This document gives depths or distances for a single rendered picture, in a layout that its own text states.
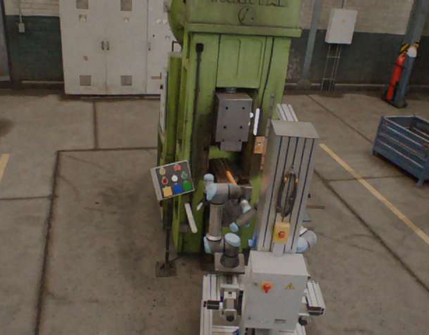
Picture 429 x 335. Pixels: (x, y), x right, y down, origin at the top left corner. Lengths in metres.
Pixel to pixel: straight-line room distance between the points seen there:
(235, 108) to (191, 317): 1.89
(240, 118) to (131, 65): 5.34
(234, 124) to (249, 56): 0.61
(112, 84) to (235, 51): 5.46
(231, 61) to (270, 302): 2.06
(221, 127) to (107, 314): 1.92
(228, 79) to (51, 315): 2.56
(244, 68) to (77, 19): 5.34
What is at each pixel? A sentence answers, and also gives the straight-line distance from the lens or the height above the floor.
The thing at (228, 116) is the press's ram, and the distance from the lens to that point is 3.82.
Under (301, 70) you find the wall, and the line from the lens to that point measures 10.74.
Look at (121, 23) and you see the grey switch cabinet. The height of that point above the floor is 1.51.
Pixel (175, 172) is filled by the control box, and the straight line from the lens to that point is 3.81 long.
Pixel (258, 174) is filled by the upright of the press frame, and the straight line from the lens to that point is 4.33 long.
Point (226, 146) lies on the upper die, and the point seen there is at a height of 1.31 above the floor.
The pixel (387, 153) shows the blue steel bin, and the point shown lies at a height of 0.18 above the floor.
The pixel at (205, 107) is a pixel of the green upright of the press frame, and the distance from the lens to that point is 3.90.
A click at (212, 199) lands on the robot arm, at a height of 1.37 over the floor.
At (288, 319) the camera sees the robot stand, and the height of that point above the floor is 0.86.
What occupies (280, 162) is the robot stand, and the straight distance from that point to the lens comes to 2.49.
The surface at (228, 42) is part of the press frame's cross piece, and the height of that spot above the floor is 2.21.
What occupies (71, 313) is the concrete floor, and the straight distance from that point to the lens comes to 4.13.
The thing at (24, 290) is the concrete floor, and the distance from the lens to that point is 4.43.
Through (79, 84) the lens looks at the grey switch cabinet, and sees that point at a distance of 9.03.
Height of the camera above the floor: 2.92
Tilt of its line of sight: 27 degrees down
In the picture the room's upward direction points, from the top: 6 degrees clockwise
